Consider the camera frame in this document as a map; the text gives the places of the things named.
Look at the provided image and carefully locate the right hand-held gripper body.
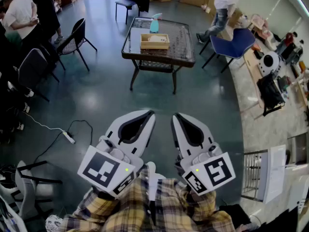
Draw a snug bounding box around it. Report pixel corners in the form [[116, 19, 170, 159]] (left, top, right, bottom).
[[180, 143, 236, 197]]

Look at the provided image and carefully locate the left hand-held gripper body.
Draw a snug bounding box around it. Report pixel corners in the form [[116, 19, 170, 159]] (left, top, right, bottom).
[[77, 136, 145, 198]]

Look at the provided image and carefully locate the wooden tray box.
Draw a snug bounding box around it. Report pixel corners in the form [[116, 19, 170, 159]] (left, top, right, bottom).
[[140, 33, 170, 50]]

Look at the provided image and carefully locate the pale plastic bag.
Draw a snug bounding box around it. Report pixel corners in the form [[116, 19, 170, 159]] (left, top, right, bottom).
[[147, 35, 168, 43]]

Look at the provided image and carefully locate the person's left forearm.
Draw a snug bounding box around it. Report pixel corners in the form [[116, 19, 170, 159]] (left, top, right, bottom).
[[57, 188, 126, 232]]

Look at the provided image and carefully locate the person's right forearm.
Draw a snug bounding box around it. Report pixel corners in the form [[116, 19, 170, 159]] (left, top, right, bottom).
[[188, 188, 236, 232]]

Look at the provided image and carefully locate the narrow cardboard box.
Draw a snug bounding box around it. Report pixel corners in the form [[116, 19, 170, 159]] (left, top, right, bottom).
[[206, 0, 219, 14]]

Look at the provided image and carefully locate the white undershirt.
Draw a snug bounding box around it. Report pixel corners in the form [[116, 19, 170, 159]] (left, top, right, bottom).
[[146, 161, 167, 203]]

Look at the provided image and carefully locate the white power strip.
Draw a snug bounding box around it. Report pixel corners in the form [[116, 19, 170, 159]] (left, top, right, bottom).
[[62, 130, 76, 145]]

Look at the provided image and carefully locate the yellow plaid shirt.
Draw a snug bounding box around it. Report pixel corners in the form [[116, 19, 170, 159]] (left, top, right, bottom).
[[57, 163, 236, 232]]

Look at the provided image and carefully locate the black bag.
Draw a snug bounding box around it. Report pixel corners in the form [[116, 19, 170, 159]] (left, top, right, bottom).
[[256, 71, 286, 117]]

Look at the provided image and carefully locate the grey folding chair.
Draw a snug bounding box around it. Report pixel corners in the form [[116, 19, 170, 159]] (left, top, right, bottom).
[[14, 160, 63, 221]]

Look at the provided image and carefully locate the wooden bench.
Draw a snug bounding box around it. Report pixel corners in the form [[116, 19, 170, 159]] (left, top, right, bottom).
[[240, 48, 266, 120]]

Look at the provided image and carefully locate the white round-window appliance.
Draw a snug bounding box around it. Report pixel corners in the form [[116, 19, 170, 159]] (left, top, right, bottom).
[[257, 51, 283, 77]]

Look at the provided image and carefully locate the glass-top rattan table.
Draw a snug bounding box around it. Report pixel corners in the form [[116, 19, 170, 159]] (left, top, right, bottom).
[[121, 16, 197, 95]]

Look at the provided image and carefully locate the blue plastic chair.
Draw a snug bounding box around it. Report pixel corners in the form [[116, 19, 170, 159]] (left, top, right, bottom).
[[199, 28, 256, 74]]

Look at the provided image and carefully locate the black mesh chair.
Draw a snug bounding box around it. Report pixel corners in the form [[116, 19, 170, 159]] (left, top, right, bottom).
[[56, 17, 98, 72]]

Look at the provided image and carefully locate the teal spray bottle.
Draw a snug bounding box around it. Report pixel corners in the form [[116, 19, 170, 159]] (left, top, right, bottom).
[[149, 13, 163, 34]]

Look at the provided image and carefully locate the black power cable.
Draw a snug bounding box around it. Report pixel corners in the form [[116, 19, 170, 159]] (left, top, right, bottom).
[[33, 119, 94, 164]]

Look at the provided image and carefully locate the metal wire rack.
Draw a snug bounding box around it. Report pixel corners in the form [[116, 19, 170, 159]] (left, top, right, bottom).
[[241, 149, 269, 202]]

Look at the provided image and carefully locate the white power cable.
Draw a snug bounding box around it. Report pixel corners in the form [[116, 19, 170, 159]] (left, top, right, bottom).
[[23, 111, 65, 132]]

